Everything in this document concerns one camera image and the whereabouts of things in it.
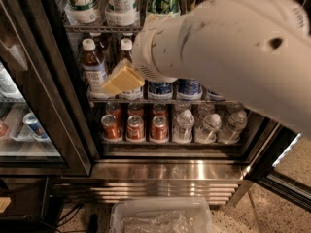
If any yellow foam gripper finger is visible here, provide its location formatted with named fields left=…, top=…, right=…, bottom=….
left=143, top=13, right=179, bottom=31
left=102, top=59, right=145, bottom=95

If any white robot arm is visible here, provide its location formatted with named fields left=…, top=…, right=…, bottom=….
left=100, top=0, right=311, bottom=138

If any white green labelled can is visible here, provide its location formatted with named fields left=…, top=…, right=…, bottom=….
left=105, top=0, right=137, bottom=26

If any blue Pepsi can front left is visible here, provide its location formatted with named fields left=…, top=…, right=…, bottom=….
left=148, top=82, right=173, bottom=100

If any blue pepsi can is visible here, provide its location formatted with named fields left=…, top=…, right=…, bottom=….
left=148, top=82, right=173, bottom=100
left=177, top=79, right=202, bottom=100
left=207, top=90, right=225, bottom=101

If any orange soda can front left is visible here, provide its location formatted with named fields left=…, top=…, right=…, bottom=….
left=101, top=115, right=121, bottom=142

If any orange soda can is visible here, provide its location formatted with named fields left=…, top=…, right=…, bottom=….
left=150, top=116, right=169, bottom=143
left=101, top=115, right=121, bottom=142
left=126, top=115, right=146, bottom=143

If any orange soda can front middle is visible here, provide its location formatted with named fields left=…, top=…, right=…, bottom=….
left=126, top=115, right=146, bottom=143

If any orange soda can front right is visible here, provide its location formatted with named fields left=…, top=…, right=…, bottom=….
left=150, top=116, right=169, bottom=143

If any blue Pepsi can front middle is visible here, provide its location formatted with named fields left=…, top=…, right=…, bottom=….
left=177, top=79, right=202, bottom=100

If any white green can far left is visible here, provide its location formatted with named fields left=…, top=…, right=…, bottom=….
left=67, top=0, right=101, bottom=25

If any stainless steel fridge cabinet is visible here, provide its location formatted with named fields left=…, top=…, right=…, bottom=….
left=40, top=0, right=311, bottom=210

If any blue Pepsi can front right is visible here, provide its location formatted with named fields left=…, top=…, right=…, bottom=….
left=207, top=90, right=225, bottom=101

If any blue white can behind glass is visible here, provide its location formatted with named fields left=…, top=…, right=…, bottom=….
left=23, top=113, right=49, bottom=141

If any open fridge glass door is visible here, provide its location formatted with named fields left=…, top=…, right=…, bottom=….
left=248, top=127, right=311, bottom=212

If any brown tea bottle left front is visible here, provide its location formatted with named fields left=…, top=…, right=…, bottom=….
left=82, top=38, right=110, bottom=98

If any brown tea bottle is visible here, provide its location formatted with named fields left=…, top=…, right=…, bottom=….
left=118, top=38, right=143, bottom=100
left=82, top=38, right=110, bottom=98

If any brown tea bottle right front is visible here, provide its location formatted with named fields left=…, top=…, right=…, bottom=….
left=118, top=38, right=143, bottom=100

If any clear water bottle left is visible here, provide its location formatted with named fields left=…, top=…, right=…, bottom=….
left=173, top=110, right=194, bottom=144

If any clear water bottle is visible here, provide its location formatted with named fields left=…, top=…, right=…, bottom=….
left=218, top=111, right=248, bottom=145
left=173, top=110, right=194, bottom=144
left=195, top=114, right=222, bottom=144

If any closed left glass door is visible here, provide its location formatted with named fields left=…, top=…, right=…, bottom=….
left=0, top=0, right=96, bottom=177

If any clear water bottle middle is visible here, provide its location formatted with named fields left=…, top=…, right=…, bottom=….
left=195, top=114, right=222, bottom=144

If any clear water bottle right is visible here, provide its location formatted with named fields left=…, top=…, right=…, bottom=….
left=218, top=111, right=248, bottom=145

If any clear plastic bin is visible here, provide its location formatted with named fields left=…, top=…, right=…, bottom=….
left=109, top=197, right=214, bottom=233

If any black cable on floor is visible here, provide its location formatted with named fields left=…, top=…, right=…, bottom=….
left=54, top=202, right=85, bottom=228

